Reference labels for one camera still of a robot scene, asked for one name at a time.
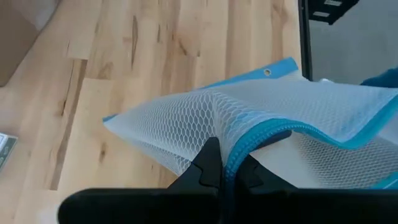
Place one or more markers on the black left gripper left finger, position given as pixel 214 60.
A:
pixel 155 205

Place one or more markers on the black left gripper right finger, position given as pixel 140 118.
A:
pixel 295 205

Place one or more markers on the blue and white bubble mailer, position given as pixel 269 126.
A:
pixel 280 109

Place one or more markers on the small green and white box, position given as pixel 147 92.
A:
pixel 6 149

